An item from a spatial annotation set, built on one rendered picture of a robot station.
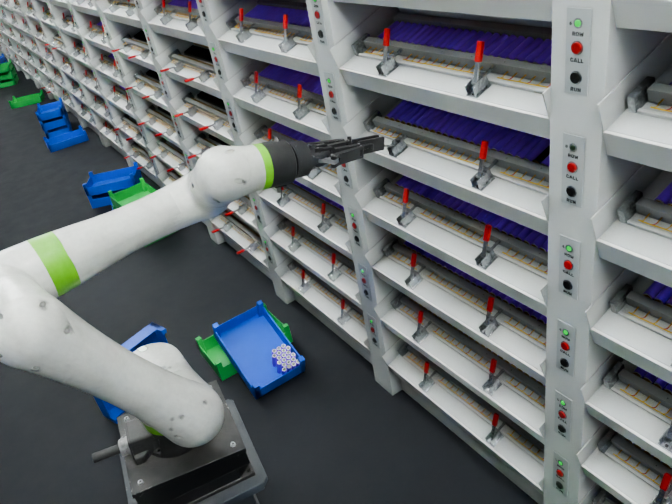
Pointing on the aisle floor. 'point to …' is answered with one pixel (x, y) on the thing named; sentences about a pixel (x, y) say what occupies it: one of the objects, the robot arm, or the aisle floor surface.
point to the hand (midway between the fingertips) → (368, 144)
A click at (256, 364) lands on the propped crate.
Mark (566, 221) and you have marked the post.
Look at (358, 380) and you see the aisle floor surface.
